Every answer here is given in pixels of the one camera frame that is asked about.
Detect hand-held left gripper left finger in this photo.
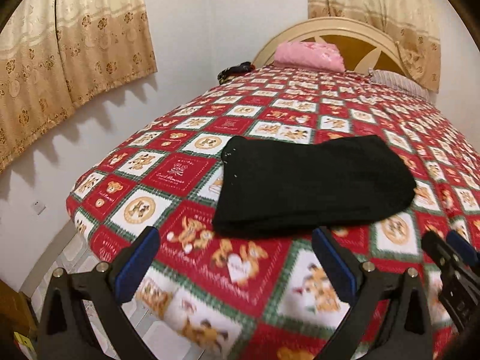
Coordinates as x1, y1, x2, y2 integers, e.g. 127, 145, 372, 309
37, 226, 161, 360

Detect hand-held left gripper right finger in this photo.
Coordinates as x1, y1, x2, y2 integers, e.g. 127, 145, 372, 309
312, 227, 445, 360

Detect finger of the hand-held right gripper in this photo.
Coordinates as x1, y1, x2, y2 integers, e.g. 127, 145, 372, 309
422, 230, 475, 334
445, 230, 480, 271

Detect black pants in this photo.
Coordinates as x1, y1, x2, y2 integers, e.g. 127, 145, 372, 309
212, 135, 417, 239

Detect white bed base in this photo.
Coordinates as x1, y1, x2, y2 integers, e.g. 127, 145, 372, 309
20, 219, 211, 360

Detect red bear-print bedspread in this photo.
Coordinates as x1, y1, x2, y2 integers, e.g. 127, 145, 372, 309
65, 64, 480, 360

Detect wooden cabinet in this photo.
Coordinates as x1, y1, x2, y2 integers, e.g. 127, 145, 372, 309
0, 277, 39, 346

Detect yellow box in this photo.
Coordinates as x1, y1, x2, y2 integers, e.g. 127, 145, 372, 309
14, 331, 34, 350

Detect striped pillow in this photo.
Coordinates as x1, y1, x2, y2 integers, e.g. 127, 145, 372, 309
368, 68, 433, 100

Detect pink folded blanket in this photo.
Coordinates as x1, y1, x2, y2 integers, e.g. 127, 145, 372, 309
274, 41, 346, 72

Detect dark bundle beside bed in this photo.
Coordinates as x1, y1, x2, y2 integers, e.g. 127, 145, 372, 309
217, 61, 256, 85

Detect cream wooden headboard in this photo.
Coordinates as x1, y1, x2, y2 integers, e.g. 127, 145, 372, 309
252, 17, 412, 78

